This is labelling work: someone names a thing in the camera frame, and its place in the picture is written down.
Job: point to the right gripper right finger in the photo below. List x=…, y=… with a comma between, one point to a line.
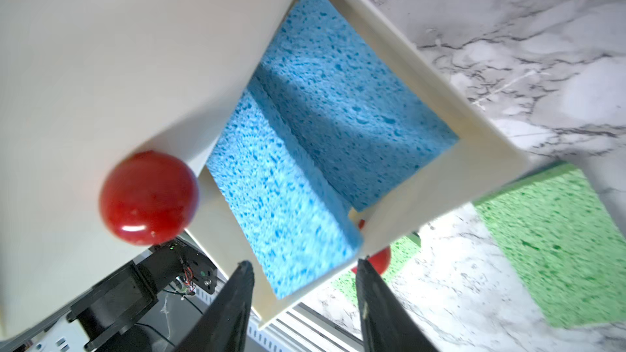
x=385, y=324

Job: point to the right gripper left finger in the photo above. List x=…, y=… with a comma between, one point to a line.
x=223, y=326

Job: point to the blue sponge front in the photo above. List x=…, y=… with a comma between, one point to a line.
x=296, y=223

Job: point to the blue sponge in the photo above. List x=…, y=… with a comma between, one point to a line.
x=296, y=223
x=364, y=128

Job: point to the drawer with red knob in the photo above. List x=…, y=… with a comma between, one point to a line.
x=149, y=198

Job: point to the green sponge left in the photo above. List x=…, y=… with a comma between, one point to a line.
x=400, y=252

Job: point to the green sponge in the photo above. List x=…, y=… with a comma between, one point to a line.
x=400, y=252
x=563, y=244

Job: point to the green sponge right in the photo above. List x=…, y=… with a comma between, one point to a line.
x=563, y=244

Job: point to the aluminium front rail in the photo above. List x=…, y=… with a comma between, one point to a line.
x=325, y=320

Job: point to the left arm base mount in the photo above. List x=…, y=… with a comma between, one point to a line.
x=116, y=303

